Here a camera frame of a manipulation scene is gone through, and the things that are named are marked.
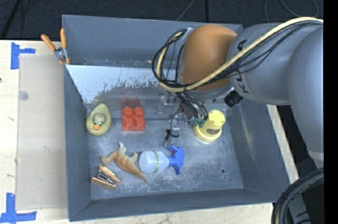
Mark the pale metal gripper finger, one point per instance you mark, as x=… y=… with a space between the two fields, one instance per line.
x=162 y=105
x=176 y=128

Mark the yellow plastic cup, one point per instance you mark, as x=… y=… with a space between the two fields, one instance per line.
x=210 y=126

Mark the red toy building brick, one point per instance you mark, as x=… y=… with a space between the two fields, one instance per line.
x=132 y=118

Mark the white spray bottle blue head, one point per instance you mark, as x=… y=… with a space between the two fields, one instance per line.
x=153 y=162

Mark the grey metal bin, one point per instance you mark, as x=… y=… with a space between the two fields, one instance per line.
x=206 y=164

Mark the orange toy dinosaur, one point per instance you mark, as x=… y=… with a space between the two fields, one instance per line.
x=124 y=160

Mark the yellow rubber duck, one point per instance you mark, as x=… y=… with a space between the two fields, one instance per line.
x=99 y=121

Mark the pale wood flat board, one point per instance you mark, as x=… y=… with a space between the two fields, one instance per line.
x=39 y=125

